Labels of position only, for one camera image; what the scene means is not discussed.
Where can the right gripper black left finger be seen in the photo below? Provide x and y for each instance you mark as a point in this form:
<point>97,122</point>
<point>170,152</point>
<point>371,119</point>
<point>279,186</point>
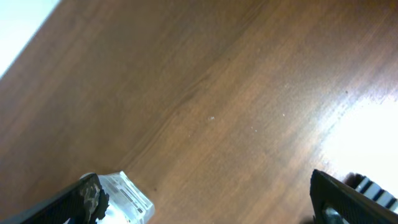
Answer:
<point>84,202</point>

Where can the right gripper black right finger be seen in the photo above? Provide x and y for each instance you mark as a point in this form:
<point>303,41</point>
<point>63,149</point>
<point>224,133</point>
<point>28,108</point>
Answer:
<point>335,202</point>

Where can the clear plastic container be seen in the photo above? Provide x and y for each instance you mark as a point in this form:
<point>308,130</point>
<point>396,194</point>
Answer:
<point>118,200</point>

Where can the black white striped object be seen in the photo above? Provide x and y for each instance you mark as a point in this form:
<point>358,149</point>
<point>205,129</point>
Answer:
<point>365,186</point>

